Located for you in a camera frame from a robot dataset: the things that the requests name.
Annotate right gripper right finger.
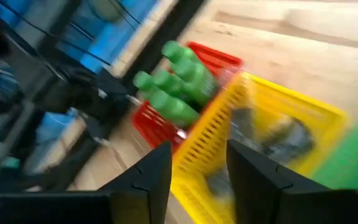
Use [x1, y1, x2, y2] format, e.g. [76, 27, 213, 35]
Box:
[227, 139, 358, 224]

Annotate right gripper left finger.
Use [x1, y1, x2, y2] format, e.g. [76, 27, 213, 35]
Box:
[98, 141, 173, 224]

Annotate grey metal clips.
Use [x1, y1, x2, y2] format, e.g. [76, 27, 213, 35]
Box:
[205, 167, 241, 205]

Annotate green Pert shampoo bottle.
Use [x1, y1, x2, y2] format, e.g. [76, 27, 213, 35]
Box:
[149, 89, 201, 129]
[152, 68, 198, 103]
[132, 70, 157, 93]
[161, 39, 219, 107]

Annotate yellow plastic basket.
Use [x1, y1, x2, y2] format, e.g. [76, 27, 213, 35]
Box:
[170, 71, 350, 224]

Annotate green plastic basket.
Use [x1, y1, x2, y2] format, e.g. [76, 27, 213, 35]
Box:
[310, 105, 358, 191]

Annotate red plastic basket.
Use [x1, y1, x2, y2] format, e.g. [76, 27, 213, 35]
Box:
[131, 41, 245, 154]

